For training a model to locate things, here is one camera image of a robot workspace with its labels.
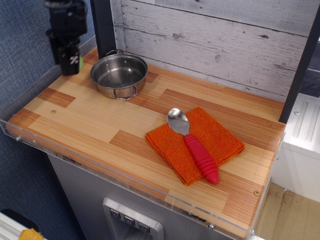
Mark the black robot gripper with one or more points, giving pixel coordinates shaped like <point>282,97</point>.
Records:
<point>67,23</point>

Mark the green plastic pear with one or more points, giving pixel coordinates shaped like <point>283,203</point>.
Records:
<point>80,61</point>

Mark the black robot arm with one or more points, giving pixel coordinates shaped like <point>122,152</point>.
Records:
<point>65,3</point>

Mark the stainless steel pot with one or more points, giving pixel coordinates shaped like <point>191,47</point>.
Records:
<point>119,76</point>

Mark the clear acrylic table guard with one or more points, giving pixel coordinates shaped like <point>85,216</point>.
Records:
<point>239,80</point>

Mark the grey toy fridge cabinet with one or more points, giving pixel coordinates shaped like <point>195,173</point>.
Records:
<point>85,192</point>

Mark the silver dispenser button panel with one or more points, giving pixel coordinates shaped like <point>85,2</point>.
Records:
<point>126,223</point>

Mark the orange folded cloth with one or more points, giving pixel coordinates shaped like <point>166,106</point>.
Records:
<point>216,146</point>

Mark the yellow black object corner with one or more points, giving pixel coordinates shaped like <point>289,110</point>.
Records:
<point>30,234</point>

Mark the white toy sink unit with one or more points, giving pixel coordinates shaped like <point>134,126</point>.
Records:
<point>297,164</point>

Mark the black left frame post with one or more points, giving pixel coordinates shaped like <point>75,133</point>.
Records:
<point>103,26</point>

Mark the black frame post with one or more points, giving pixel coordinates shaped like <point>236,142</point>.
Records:
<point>103,26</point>
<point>304,62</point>

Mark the red handled metal spoon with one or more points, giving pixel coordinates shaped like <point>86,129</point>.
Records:
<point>179,123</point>

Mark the black right frame post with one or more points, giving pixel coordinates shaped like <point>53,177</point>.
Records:
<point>304,62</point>

